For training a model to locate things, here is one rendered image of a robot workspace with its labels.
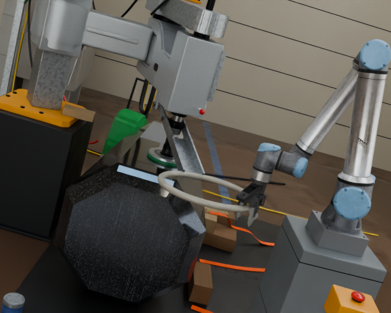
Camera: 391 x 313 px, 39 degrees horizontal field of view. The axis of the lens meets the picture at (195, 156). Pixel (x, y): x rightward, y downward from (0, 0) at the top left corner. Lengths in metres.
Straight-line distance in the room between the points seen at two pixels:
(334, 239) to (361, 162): 0.40
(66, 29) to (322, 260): 2.03
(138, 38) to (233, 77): 4.70
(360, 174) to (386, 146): 6.65
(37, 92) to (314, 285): 2.09
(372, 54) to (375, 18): 6.27
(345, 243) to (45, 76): 2.09
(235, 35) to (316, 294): 5.94
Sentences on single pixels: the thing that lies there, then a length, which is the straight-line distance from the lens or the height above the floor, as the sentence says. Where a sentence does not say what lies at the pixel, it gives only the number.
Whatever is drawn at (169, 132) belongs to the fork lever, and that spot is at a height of 0.99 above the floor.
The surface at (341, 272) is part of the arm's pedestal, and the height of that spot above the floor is 0.79.
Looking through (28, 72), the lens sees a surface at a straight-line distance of 6.04.
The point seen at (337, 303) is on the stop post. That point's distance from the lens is 1.61.
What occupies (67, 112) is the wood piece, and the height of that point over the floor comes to 0.80.
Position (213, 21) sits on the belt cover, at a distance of 2.94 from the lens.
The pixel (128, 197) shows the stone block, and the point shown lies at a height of 0.66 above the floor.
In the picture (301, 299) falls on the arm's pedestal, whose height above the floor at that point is 0.62.
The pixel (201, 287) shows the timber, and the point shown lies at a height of 0.13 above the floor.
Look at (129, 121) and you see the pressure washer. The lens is 4.94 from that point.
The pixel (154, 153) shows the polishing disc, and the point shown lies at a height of 0.83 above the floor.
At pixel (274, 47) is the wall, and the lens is 8.22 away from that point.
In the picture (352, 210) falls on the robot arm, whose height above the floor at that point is 1.10.
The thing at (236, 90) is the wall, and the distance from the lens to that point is 8.23.
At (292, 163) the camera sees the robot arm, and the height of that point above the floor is 1.18.
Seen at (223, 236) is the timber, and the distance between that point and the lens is 4.17.
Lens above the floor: 1.75
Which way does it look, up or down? 16 degrees down
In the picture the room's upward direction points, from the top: 17 degrees clockwise
